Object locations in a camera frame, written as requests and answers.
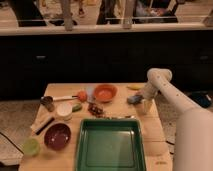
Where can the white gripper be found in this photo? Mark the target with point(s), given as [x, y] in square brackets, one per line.
[148, 92]

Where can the blue sponge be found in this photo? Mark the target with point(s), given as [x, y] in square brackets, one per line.
[134, 99]

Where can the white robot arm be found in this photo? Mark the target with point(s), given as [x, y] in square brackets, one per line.
[193, 150]

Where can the green rectangular tray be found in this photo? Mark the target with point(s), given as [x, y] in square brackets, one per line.
[110, 145]

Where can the metal spoon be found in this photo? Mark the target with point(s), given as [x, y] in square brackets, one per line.
[120, 117]

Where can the yellow banana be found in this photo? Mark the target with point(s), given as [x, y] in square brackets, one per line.
[134, 87]

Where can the orange bowl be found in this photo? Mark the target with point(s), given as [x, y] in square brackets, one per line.
[104, 92]

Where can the brown grape cluster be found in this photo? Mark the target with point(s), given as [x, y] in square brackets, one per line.
[95, 110]

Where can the orange ball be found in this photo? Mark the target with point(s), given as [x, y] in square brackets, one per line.
[82, 96]

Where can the green lime piece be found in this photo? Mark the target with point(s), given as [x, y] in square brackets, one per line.
[76, 107]

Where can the maroon bowl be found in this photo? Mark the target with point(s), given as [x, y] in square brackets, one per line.
[57, 136]

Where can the wooden table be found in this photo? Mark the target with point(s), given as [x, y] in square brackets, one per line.
[157, 155]

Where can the green plastic cup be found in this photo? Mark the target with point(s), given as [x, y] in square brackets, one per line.
[31, 147]

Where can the white handled spatula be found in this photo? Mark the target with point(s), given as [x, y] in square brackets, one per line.
[64, 98]

